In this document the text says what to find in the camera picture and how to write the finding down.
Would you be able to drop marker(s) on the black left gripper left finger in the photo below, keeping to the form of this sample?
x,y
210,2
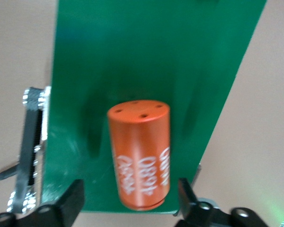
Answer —
x,y
61,210

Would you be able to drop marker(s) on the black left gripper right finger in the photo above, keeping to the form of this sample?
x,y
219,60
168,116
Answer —
x,y
191,212

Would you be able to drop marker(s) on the orange cylinder white print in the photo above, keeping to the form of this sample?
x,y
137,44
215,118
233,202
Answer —
x,y
137,153

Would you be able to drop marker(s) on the green conveyor belt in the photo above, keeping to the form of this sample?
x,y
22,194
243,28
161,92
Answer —
x,y
132,59

